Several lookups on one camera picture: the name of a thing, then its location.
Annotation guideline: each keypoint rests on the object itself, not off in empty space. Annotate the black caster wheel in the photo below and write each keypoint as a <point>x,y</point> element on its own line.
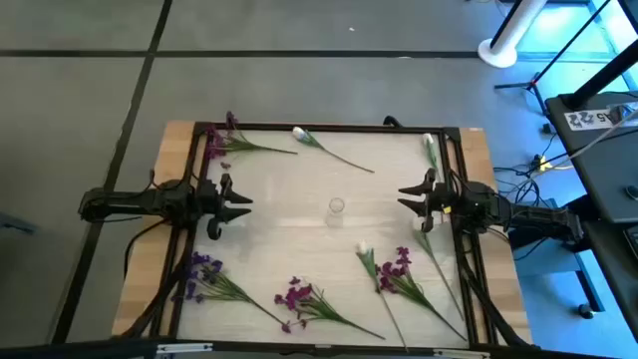
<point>586,311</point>

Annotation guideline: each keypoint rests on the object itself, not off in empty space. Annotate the yellow power plug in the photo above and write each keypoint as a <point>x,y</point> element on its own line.
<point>545,164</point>

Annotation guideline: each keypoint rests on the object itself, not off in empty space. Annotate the blue-violet flower bunch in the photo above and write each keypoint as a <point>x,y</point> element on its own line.
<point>204,274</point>

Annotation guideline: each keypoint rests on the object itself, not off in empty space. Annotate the black desk with label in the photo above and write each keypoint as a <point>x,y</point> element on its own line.
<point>598,164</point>

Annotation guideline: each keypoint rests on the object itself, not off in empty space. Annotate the white printed label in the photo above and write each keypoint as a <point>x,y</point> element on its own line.
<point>583,119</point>

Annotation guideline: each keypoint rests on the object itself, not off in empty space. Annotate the black tripod stand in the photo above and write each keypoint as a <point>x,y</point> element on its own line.
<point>536,82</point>

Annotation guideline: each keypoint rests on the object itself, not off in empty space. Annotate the black aluminium rail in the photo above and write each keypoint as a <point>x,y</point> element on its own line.
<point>99,349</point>

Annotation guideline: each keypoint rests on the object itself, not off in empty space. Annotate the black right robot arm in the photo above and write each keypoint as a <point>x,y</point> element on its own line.
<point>528,215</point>

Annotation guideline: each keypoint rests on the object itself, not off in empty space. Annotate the black aluminium table frame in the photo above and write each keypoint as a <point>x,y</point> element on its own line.
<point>324,126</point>

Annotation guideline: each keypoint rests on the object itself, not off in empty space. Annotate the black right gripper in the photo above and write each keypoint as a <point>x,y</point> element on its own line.
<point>446,199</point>

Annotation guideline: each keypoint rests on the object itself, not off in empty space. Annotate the pole with white round base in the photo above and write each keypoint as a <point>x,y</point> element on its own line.
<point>498,52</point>

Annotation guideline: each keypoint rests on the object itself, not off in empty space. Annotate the black round knob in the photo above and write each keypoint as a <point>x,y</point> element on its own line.
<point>632,192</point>

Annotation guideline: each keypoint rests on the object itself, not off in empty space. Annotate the white artificial tulip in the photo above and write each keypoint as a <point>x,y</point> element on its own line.
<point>299,132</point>
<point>363,247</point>
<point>427,139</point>
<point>426,244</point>

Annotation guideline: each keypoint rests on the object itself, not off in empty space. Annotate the clear glass vase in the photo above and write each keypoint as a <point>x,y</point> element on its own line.
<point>336,212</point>

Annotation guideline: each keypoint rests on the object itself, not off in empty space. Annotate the silver metal bracket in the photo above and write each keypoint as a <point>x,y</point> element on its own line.
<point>461,354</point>
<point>184,348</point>

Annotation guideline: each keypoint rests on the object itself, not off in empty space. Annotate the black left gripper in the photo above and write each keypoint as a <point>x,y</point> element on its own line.
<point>212,202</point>

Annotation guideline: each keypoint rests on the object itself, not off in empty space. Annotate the black frame clamp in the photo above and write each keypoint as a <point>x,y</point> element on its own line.
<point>393,121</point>

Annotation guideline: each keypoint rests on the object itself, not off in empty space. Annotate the dark purple flower bunch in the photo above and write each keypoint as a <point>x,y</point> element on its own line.
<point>239,144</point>

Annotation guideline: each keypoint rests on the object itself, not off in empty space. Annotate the black desk post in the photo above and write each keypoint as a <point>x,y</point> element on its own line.
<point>603,75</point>

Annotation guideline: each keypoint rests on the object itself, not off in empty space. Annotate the grey furniture foot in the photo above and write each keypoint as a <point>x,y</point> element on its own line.
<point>17,223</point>

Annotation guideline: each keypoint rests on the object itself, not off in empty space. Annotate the magenta flower bunch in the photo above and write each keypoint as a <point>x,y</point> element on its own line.
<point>399,271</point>
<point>299,296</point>

